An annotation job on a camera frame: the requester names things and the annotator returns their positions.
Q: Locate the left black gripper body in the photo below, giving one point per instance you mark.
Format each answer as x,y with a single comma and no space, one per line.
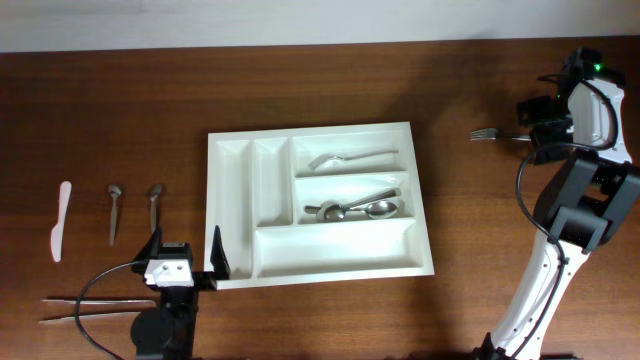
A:
205,280

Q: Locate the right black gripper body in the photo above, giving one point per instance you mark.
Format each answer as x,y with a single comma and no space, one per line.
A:
550,118

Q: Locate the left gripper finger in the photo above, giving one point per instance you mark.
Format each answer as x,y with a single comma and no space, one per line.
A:
151,248
218,259

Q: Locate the steel fork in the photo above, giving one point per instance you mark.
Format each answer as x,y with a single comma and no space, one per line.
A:
496,134
325,158

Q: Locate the steel tablespoon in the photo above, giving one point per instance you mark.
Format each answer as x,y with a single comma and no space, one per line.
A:
377,210
384,195

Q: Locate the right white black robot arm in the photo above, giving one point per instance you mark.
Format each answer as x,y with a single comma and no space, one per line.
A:
583,205

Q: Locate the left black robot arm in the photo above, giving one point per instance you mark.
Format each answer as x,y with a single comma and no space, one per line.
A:
167,330

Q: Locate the small steel teaspoon right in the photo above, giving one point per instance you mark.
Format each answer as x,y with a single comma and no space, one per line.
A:
154,195

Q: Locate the small steel teaspoon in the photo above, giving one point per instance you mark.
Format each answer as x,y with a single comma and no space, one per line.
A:
115,191
154,195

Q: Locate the small steel teaspoon left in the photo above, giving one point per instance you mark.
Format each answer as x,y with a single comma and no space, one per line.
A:
115,191

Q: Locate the upper metal chopstick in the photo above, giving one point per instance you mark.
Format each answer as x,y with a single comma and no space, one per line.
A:
99,302

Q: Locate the white plastic knife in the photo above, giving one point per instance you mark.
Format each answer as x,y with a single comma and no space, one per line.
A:
57,232

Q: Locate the white plastic cutlery tray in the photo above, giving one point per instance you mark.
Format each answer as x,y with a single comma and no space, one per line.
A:
258,183

